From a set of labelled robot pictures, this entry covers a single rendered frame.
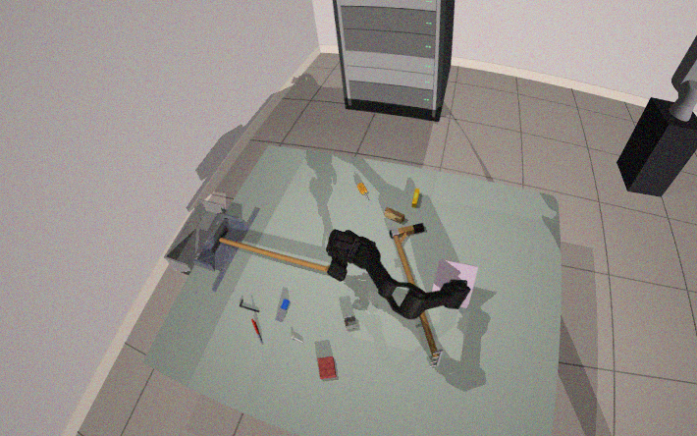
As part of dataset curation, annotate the red rectangular block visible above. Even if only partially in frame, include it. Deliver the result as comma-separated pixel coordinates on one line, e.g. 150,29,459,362
317,356,336,379

